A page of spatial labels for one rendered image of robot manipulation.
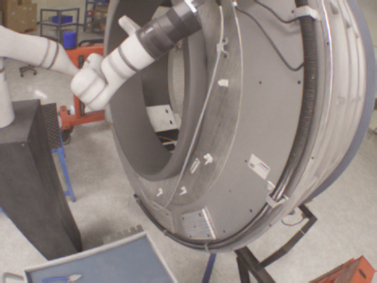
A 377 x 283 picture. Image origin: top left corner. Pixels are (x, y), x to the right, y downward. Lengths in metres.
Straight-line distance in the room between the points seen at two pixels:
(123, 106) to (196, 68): 0.78
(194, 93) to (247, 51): 0.16
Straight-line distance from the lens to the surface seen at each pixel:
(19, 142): 0.67
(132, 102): 1.23
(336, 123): 0.46
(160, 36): 0.41
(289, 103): 0.37
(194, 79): 0.48
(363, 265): 0.98
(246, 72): 0.42
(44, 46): 0.68
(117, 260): 0.87
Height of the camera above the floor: 1.49
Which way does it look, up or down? 38 degrees down
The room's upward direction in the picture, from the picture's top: 17 degrees clockwise
